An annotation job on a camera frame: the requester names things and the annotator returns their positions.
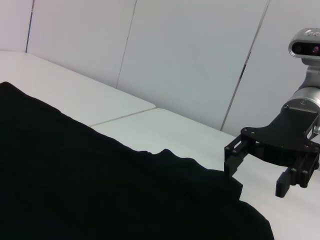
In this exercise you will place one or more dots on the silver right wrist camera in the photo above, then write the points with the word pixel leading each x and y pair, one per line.
pixel 303 43

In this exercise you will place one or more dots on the black shirt with FREE print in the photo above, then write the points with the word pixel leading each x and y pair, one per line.
pixel 100 187

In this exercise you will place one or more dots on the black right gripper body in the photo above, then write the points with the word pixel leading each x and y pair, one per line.
pixel 285 140

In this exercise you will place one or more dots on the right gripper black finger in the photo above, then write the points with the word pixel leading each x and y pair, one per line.
pixel 300 175
pixel 236 155

